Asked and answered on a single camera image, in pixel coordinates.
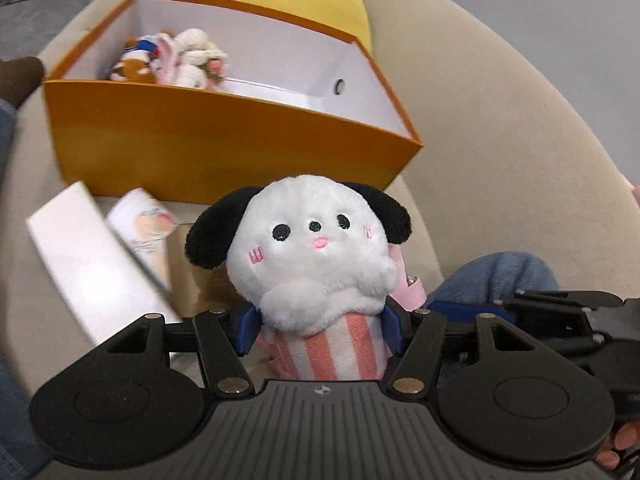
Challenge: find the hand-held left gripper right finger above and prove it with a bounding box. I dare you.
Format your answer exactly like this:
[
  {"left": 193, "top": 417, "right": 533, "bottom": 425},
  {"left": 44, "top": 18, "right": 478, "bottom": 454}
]
[{"left": 382, "top": 305, "right": 533, "bottom": 395}]

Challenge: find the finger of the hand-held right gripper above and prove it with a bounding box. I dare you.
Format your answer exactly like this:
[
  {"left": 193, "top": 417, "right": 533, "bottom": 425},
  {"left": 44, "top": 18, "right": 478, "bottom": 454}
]
[{"left": 427, "top": 289, "right": 626, "bottom": 325}]

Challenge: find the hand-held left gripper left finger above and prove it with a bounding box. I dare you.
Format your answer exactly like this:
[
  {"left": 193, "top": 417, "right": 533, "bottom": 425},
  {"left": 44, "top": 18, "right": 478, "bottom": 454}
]
[{"left": 102, "top": 304, "right": 264, "bottom": 397}]

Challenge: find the black eared white plush dog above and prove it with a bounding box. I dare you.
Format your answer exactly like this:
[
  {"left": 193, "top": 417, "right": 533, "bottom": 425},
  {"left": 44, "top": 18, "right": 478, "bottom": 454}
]
[{"left": 184, "top": 174, "right": 413, "bottom": 382}]

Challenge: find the orange cardboard box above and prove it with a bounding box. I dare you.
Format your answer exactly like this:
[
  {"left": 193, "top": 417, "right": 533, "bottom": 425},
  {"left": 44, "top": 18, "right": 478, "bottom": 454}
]
[{"left": 42, "top": 0, "right": 425, "bottom": 206}]

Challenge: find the person's right hand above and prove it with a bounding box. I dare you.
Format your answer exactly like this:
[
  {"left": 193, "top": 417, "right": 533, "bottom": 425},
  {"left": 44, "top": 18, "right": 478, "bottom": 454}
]
[{"left": 596, "top": 419, "right": 640, "bottom": 472}]

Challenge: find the person's right leg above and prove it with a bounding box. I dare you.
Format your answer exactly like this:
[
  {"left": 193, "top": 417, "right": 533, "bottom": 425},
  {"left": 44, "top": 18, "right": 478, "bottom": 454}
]
[{"left": 432, "top": 251, "right": 560, "bottom": 308}]

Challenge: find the white box with cartoon print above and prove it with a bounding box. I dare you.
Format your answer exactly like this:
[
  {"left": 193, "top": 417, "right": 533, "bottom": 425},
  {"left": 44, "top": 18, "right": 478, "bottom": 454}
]
[{"left": 106, "top": 187, "right": 181, "bottom": 293}]

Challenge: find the beige sofa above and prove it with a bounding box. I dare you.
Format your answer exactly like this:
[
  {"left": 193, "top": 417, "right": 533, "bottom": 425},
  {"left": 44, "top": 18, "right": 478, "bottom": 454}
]
[{"left": 0, "top": 0, "right": 640, "bottom": 411}]

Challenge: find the plain white box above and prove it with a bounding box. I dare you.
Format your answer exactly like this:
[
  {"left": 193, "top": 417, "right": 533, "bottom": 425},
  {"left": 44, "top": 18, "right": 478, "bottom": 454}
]
[{"left": 25, "top": 181, "right": 183, "bottom": 346}]

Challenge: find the small pink white plush toy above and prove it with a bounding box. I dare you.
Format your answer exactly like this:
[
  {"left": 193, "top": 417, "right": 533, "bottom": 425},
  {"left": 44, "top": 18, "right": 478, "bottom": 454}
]
[{"left": 147, "top": 34, "right": 178, "bottom": 86}]

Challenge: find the small brown white plush toy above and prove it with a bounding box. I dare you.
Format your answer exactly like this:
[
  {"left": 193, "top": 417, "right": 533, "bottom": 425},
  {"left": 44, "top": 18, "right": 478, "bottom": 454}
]
[{"left": 109, "top": 52, "right": 157, "bottom": 83}]

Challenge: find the cream knitted plush toy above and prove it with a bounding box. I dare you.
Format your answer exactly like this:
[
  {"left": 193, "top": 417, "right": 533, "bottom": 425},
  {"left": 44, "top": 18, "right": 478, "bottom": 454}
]
[{"left": 172, "top": 27, "right": 232, "bottom": 92}]

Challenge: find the brown slipper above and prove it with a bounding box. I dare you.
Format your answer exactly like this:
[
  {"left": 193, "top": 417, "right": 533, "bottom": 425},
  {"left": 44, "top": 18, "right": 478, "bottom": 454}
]
[{"left": 0, "top": 56, "right": 46, "bottom": 108}]

